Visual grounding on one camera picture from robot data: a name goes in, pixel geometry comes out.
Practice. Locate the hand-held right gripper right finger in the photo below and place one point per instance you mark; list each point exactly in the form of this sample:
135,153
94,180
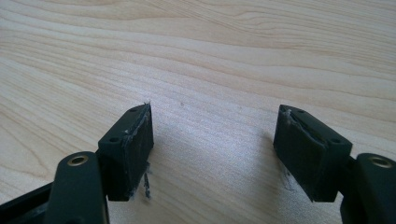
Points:
308,152

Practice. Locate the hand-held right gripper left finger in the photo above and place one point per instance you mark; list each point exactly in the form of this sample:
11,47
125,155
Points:
124,155

